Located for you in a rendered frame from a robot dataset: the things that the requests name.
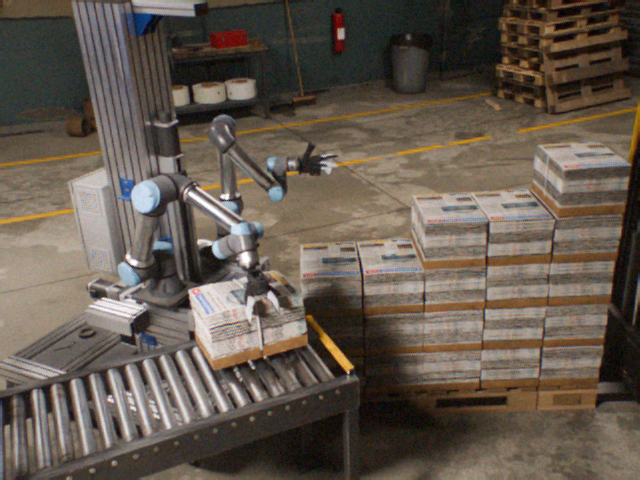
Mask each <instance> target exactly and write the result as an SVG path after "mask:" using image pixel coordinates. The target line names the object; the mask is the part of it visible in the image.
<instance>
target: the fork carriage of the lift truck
mask: <svg viewBox="0 0 640 480"><path fill-rule="evenodd" d="M607 305H608V310H607V311H608V312H607V315H608V316H607V322H606V325H605V328H606V330H605V333H604V342H603V344H602V346H603V350H604V353H603V354H604V355H605V357H606V358H607V360H608V361H609V362H610V364H611V369H612V371H614V372H615V373H616V375H617V376H618V378H619V379H620V380H621V381H624V382H626V384H627V386H628V387H629V389H630V390H631V391H632V397H634V398H635V400H636V401H637V403H638V404H639V406H640V334H639V333H638V331H637V330H636V329H635V328H634V327H633V325H632V324H631V323H630V322H629V321H627V319H626V318H625V317H624V316H623V315H622V313H621V311H620V310H619V309H618V308H617V306H616V305H614V304H613V303H612V302H611V300H610V303H608V304H607Z"/></svg>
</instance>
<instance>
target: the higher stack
mask: <svg viewBox="0 0 640 480"><path fill-rule="evenodd" d="M537 146H538V147H537V151H536V152H537V153H536V156H535V163H534V164H535V165H534V179H533V182H534V183H535V184H536V185H537V186H538V187H539V188H540V189H541V190H542V191H543V192H544V196H545V194H546V195H547V196H548V197H549V198H550V199H551V201H552V202H553V203H554V204H555V205H556V206H557V207H558V208H572V207H575V206H595V205H614V204H625V202H627V196H628V195H627V193H628V189H627V187H628V186H627V185H628V184H627V183H628V181H629V180H628V179H630V173H631V168H632V167H631V166H632V165H631V164H629V163H628V162H627V161H626V160H624V159H622V158H621V157H619V156H618V155H616V154H614V152H612V151H611V150H610V149H609V148H607V147H606V146H605V145H602V144H601V143H599V142H597V141H585V142H576V143H564V144H547V145H537ZM530 193H531V194H532V195H533V197H534V198H535V199H536V200H537V201H539V203H542V206H543V207H545V208H546V209H547V210H548V211H549V213H550V214H551V215H552V216H553V217H554V219H555V223H554V224H555V225H554V233H553V235H554V236H553V237H552V238H553V240H552V242H553V243H552V245H551V247H552V248H551V252H552V253H553V254H574V253H596V252H614V251H617V249H618V246H619V245H618V243H620V242H619V238H620V235H622V234H621V232H622V228H623V226H622V222H623V215H622V214H621V213H610V214H592V215H573V216H563V217H557V216H556V214H555V213H554V212H553V211H552V210H551V209H550V208H549V207H548V206H547V205H546V204H545V202H544V201H543V200H542V199H541V198H540V197H539V196H538V195H537V194H536V193H534V192H533V191H531V192H530ZM613 263H614V260H599V261H581V262H561V263H552V261H551V263H549V264H550V268H549V269H550V271H549V275H548V282H547V283H548V284H549V293H548V296H547V297H548V298H549V299H555V298H571V297H591V296H610V294H611V290H612V279H613V275H614V274H613V273H614V271H613V268H614V264H613ZM545 307H546V315H545V322H544V323H545V324H544V328H543V329H544V330H543V335H542V339H543V342H544V340H558V339H579V338H597V337H603V336H604V333H605V330H606V328H605V325H606V322H607V316H608V315H607V312H608V311H607V310H608V305H607V304H589V305H570V306H551V307H548V306H545ZM539 348H540V352H539V353H540V354H539V356H540V362H539V363H540V365H539V373H538V375H539V378H540V381H541V380H549V379H565V378H585V377H589V378H598V377H599V371H600V367H601V360H602V356H603V355H604V354H603V353H604V350H603V346H602V345H585V346H566V347H548V348H543V347H539ZM597 387H598V385H585V384H582V385H564V386H548V387H537V388H538V389H537V391H538V395H537V404H536V409H537V410H554V409H569V410H571V409H589V408H595V401H596V394H597Z"/></svg>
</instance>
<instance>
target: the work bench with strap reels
mask: <svg viewBox="0 0 640 480"><path fill-rule="evenodd" d="M229 30H230V31H229ZM210 40H211V43H201V44H191V45H182V46H198V47H197V48H200V47H203V48H204V49H201V50H200V51H199V50H197V51H195V52H193V51H188V50H189V49H193V48H188V49H184V48H178V47H179V46H177V48H173V49H172V50H173V56H171V58H172V62H173V64H175V63H184V62H193V61H202V60H210V59H216V60H219V59H228V58H237V57H246V56H247V68H248V79H246V78H242V79H232V80H228V81H225V82H224V84H223V83H216V82H210V83H203V82H201V83H198V84H196V85H193V89H194V96H190V95H189V87H188V86H184V85H175V86H172V88H173V96H174V104H175V112H176V114H183V113H191V112H198V111H204V112H205V111H212V110H219V109H227V108H233V107H240V106H247V105H251V108H249V109H250V110H255V109H257V108H255V104H262V103H265V116H266V118H264V119H265V120H270V119H272V118H271V117H270V104H269V90H268V75H267V61H266V50H268V47H267V46H265V45H263V44H261V46H258V47H253V46H252V41H253V40H250V39H248V40H247V32H246V31H245V30H243V29H238V30H233V29H228V30H224V31H223V32H216V33H211V34H210ZM255 55H261V61H262V75H263V89H264V96H263V95H261V94H260V93H258V92H257V88H256V80H253V72H252V59H251V56H255Z"/></svg>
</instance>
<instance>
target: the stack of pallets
mask: <svg viewBox="0 0 640 480"><path fill-rule="evenodd" d="M626 2H627V0H526V1H523V0H510V2H509V4H506V5H503V15H502V17H503V18H498V20H499V28H498V31H501V34H502V36H501V40H500V44H501V49H500V53H502V56H503V61H502V64H498V65H496V68H497V69H496V79H495V86H494V88H497V91H498V94H497V98H498V99H507V98H508V97H513V96H514V100H513V102H516V103H519V104H523V103H530V102H535V106H534V108H538V109H543V108H547V104H546V102H547V99H546V97H545V90H546V87H544V80H543V78H544V74H545V70H544V68H543V66H544V58H543V59H542V52H541V46H546V45H550V44H552V43H557V42H564V41H572V40H578V38H585V37H593V36H599V35H602V34H607V33H614V32H620V31H621V27H622V23H619V22H618V14H619V13H620V11H622V10H624V9H625V8H624V4H626ZM604 3H610V9H608V10H607V9H599V8H604V6H603V5H604ZM517 10H520V11H522V12H520V13H518V14H516V12H517ZM596 16H603V21H596ZM512 24H517V25H515V26H512ZM602 28H607V33H601V34H599V31H600V29H602ZM514 36H519V37H514ZM514 48H518V49H514ZM515 59H516V60H515ZM608 61H611V57H610V58H604V59H599V60H597V61H591V62H589V65H595V64H601V63H602V62H608ZM576 67H579V65H578V64H572V66H566V67H559V68H555V72H558V71H564V70H571V69H575V68H576ZM509 71H511V72H509ZM508 82H509V83H508Z"/></svg>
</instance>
